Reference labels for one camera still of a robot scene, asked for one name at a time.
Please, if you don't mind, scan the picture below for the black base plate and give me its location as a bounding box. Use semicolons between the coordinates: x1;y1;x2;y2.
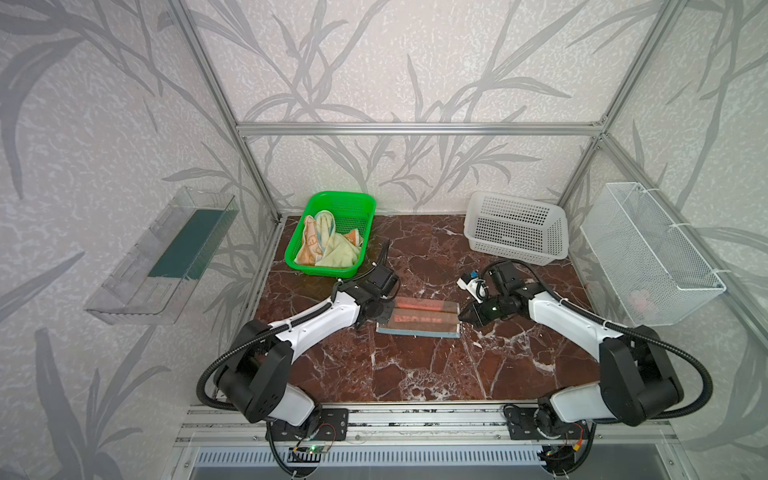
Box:
502;404;589;442
268;407;350;442

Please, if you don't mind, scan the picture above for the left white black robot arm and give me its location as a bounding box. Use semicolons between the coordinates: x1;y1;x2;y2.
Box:
196;260;399;431

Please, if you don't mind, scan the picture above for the white plastic basket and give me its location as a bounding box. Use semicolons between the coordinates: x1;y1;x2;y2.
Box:
464;192;569;266

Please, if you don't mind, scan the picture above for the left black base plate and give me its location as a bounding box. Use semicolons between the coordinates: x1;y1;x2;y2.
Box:
268;407;350;442

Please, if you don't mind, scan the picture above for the black corrugated cable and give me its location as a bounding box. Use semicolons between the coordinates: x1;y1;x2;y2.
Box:
479;259;715;421
195;239;392;413

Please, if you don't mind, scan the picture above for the pink brown bear towel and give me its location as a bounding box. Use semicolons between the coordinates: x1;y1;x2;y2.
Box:
376;296;460;339

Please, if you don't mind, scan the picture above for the clear plastic wall shelf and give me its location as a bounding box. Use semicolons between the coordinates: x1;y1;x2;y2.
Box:
84;187;239;326

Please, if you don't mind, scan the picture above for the aluminium frame crossbar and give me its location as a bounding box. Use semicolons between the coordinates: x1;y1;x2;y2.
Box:
236;122;603;137

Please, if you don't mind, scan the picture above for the green plastic basket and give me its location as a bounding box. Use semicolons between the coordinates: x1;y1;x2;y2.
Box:
284;191;377;279

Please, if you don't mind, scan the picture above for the peach patterned towel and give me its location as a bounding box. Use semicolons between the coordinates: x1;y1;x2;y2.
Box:
294;215;323;266

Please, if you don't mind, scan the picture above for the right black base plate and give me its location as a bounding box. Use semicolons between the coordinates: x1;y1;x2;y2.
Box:
502;404;589;442

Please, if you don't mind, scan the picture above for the yellow green towel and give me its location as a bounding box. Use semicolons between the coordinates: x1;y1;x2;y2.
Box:
314;210;363;269

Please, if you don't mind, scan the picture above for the white wire mesh basket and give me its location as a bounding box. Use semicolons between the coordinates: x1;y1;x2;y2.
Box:
581;182;726;327

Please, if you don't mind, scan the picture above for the left black corrugated cable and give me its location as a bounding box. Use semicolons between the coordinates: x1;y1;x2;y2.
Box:
195;239;392;413

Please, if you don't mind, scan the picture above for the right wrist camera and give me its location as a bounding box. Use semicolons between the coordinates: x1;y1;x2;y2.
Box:
457;271;489;303

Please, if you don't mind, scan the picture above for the aluminium front rail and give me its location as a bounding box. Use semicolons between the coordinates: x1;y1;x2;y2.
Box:
173;401;679;448

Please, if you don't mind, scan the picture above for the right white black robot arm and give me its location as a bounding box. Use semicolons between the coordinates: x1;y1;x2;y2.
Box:
457;260;684;426

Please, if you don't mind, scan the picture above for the right black corrugated cable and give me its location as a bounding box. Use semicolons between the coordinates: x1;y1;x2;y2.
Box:
479;259;715;421

